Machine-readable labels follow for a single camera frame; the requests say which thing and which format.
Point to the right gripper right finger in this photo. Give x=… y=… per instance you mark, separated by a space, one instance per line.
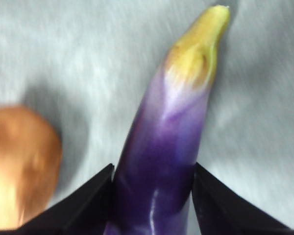
x=225 y=213

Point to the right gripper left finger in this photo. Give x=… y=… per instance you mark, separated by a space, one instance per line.
x=83 y=210

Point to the purple eggplant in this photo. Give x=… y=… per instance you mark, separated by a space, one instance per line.
x=161 y=147

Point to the brown potato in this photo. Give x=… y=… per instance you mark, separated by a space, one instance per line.
x=22 y=151

